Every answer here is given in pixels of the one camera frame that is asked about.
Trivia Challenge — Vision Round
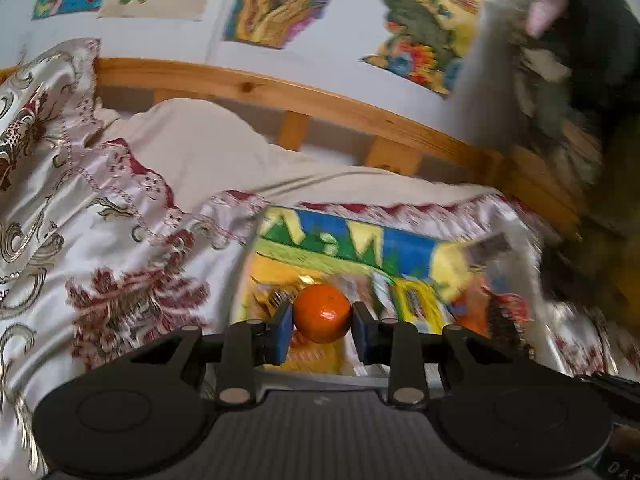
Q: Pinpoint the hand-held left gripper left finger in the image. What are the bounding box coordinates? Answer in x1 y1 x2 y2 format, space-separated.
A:
124 301 295 406

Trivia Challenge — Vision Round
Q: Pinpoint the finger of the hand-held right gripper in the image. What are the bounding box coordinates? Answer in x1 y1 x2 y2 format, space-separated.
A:
575 370 640 415

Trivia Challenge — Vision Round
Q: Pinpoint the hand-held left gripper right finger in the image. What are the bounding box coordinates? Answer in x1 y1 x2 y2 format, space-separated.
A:
352 301 524 407

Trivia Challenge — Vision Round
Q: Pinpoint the yellow snack packet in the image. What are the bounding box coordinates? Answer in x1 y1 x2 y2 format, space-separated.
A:
280 332 348 376

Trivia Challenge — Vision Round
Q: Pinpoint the orange tangerine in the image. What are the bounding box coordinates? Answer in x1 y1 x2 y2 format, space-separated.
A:
292 283 353 345

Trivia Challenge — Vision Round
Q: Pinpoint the grey tray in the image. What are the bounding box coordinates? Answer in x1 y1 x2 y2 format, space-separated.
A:
232 204 569 392

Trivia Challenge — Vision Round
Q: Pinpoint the orange snack packet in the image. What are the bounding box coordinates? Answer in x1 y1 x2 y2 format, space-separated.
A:
450 289 494 339

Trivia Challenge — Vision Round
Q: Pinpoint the brown coat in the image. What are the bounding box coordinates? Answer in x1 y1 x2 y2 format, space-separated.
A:
539 109 640 322

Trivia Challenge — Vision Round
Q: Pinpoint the cream pillow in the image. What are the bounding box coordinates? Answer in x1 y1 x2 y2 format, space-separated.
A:
81 98 502 222

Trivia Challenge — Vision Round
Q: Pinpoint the black jacket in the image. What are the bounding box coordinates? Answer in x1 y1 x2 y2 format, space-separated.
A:
519 0 640 127

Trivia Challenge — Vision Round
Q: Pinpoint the pink cloth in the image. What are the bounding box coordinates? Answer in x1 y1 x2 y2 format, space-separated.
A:
524 0 572 39

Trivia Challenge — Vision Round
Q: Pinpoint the wooden bed frame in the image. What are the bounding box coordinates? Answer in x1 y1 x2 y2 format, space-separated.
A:
0 56 602 234

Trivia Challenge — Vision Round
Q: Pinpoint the landscape wall poster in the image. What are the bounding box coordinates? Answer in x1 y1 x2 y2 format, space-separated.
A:
360 0 539 100

